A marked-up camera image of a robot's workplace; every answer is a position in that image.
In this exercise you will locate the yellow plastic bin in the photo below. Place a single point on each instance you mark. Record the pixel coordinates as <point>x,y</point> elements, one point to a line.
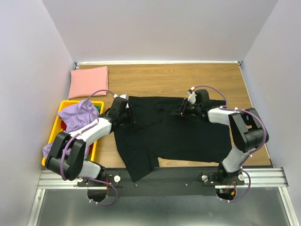
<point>53,131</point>

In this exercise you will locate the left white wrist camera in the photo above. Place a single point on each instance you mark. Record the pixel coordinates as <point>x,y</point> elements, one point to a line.
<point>124,96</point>

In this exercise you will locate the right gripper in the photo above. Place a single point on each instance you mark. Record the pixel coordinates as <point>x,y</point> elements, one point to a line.
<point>184,107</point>

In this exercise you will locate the lavender t-shirt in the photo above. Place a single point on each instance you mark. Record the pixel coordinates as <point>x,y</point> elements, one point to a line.
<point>75,117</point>

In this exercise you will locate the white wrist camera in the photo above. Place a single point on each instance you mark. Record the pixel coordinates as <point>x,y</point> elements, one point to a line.
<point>192,95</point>
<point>124,96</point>

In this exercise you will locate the black t-shirt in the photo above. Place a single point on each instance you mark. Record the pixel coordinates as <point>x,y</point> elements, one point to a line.
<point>156,134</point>

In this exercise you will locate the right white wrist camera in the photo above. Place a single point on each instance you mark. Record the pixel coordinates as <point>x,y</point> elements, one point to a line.
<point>192,95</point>

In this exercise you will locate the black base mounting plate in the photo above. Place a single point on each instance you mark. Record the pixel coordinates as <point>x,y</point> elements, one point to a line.
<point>171,181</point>

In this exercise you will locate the pink folded t-shirt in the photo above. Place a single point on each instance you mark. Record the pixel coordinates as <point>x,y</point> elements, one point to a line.
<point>84,82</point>

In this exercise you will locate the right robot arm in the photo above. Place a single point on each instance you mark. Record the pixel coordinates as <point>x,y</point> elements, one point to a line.
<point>248,131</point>

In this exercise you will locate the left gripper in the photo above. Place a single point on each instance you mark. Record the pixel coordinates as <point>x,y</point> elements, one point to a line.
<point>131,121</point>

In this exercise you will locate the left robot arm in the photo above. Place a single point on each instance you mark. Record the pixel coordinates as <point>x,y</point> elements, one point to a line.
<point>67,154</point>

